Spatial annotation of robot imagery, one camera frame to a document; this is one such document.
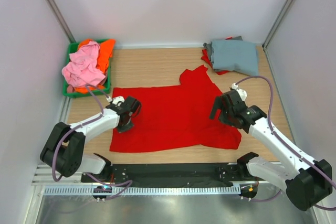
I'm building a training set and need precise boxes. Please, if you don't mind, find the red t-shirt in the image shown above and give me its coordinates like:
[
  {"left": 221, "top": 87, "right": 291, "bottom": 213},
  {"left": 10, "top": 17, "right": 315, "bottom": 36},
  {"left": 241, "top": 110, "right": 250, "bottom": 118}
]
[
  {"left": 201, "top": 42, "right": 229, "bottom": 76},
  {"left": 110, "top": 65, "right": 242, "bottom": 153}
]

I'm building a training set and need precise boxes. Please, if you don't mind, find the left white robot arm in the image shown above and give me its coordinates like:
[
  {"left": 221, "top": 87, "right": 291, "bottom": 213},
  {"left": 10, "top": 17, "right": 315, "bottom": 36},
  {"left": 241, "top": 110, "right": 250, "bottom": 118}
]
[{"left": 40, "top": 96, "right": 141, "bottom": 182}]

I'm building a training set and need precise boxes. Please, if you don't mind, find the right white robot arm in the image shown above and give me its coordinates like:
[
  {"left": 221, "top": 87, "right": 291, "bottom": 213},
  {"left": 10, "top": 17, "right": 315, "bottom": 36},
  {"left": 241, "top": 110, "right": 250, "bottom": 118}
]
[{"left": 210, "top": 88, "right": 333, "bottom": 211}]

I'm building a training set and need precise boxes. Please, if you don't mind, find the folded red t-shirt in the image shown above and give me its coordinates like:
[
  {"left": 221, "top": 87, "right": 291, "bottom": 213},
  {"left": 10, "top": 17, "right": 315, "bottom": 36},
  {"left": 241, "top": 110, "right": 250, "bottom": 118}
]
[{"left": 201, "top": 42, "right": 229, "bottom": 76}]

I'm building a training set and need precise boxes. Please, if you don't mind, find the folded grey-blue t-shirt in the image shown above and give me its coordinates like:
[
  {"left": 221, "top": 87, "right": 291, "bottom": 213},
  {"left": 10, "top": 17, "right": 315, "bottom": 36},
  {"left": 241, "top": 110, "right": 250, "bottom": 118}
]
[{"left": 211, "top": 39, "right": 259, "bottom": 76}]

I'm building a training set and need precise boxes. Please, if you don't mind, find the folded dark grey t-shirt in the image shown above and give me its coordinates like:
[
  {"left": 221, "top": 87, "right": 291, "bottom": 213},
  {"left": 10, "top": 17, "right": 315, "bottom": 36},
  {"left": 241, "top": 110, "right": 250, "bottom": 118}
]
[{"left": 201, "top": 36, "right": 243, "bottom": 75}]

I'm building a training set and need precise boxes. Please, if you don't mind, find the pink t-shirt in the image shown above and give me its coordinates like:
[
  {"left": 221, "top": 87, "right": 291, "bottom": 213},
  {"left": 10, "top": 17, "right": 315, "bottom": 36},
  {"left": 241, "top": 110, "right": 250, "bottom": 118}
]
[{"left": 61, "top": 41, "right": 105, "bottom": 88}]

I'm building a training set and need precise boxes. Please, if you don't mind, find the orange t-shirt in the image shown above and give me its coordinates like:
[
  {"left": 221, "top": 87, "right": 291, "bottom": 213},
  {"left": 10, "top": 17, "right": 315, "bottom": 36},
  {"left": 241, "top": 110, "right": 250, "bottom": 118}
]
[{"left": 74, "top": 39, "right": 116, "bottom": 93}]

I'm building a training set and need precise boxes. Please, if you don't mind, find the green plastic bin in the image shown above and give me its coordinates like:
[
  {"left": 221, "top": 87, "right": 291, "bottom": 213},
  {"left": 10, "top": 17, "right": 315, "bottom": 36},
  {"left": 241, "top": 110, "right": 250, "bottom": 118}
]
[{"left": 62, "top": 38, "right": 113, "bottom": 98}]

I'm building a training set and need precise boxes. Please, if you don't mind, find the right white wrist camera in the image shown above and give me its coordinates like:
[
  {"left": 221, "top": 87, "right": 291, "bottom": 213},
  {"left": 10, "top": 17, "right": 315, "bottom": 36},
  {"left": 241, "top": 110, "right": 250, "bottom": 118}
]
[{"left": 231, "top": 83, "right": 247, "bottom": 101}]

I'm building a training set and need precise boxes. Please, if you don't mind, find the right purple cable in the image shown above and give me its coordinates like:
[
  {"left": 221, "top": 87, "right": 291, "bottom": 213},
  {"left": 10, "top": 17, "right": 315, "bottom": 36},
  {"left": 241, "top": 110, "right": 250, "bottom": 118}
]
[{"left": 230, "top": 76, "right": 336, "bottom": 211}]

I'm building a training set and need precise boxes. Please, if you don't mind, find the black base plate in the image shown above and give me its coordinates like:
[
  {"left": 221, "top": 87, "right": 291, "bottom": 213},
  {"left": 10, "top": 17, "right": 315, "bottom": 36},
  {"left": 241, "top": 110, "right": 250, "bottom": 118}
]
[{"left": 95, "top": 163, "right": 255, "bottom": 188}]

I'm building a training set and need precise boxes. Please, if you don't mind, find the slotted cable duct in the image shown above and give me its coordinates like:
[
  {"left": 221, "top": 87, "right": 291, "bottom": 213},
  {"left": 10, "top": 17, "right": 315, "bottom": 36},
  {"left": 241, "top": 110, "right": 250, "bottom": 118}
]
[{"left": 44, "top": 185, "right": 240, "bottom": 196}]

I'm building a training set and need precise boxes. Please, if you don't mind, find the left aluminium corner post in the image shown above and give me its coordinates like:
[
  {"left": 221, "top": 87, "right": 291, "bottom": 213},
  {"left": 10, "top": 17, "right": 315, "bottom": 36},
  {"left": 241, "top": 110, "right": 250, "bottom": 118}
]
[{"left": 46, "top": 0, "right": 76, "bottom": 43}]

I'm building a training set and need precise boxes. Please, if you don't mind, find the aluminium corner post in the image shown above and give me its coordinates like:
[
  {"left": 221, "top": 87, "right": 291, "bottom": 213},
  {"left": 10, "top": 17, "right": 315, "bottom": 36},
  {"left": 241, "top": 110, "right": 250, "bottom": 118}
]
[
  {"left": 46, "top": 0, "right": 76, "bottom": 43},
  {"left": 262, "top": 0, "right": 312, "bottom": 50}
]

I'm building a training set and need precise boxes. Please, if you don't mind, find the right aluminium corner post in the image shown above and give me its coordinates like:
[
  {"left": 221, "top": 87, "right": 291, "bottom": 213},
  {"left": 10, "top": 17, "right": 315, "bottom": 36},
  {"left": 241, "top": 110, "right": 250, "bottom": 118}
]
[{"left": 262, "top": 0, "right": 312, "bottom": 50}]

